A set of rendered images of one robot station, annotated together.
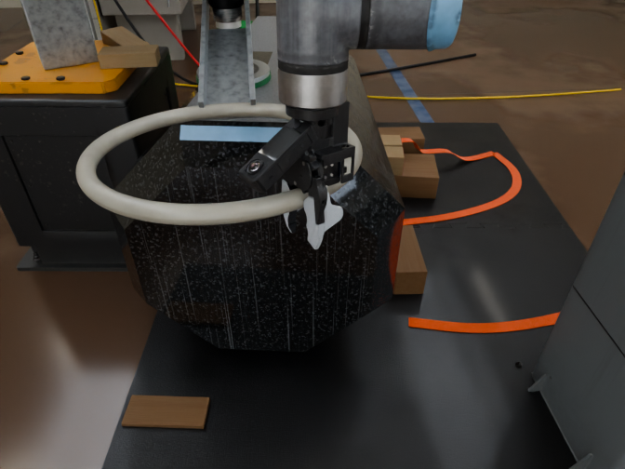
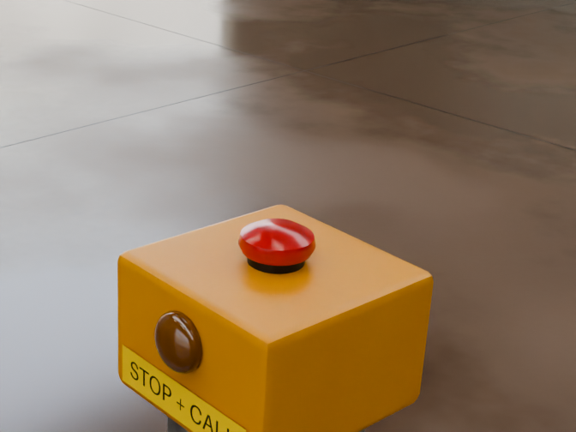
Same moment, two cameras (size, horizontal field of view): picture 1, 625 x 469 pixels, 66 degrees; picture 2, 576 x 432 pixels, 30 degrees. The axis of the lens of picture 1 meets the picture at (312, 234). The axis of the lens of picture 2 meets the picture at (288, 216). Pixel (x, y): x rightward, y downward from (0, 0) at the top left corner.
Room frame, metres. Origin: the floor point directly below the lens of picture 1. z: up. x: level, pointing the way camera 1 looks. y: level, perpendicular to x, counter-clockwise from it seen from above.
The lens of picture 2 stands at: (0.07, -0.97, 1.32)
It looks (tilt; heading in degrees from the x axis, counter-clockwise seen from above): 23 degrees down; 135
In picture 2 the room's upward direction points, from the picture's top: 4 degrees clockwise
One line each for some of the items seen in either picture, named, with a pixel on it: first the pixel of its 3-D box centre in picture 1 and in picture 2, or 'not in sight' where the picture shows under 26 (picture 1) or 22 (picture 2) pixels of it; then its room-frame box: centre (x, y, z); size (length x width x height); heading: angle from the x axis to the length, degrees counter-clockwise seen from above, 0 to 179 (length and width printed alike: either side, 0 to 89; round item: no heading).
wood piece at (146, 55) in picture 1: (129, 56); not in sight; (1.79, 0.67, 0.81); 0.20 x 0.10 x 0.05; 98
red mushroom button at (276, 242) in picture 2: not in sight; (277, 243); (-0.29, -0.62, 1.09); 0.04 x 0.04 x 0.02
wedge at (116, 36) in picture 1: (126, 39); not in sight; (2.01, 0.75, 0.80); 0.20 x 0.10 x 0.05; 48
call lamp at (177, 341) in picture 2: not in sight; (178, 342); (-0.29, -0.68, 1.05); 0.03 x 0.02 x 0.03; 0
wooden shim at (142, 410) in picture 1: (166, 411); not in sight; (0.84, 0.45, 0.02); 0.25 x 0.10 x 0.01; 88
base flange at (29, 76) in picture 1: (70, 62); not in sight; (1.84, 0.92, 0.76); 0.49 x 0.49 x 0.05; 0
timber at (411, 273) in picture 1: (403, 258); not in sight; (1.51, -0.38, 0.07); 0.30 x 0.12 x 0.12; 2
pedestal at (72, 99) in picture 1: (99, 155); not in sight; (1.84, 0.92, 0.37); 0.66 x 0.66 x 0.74; 0
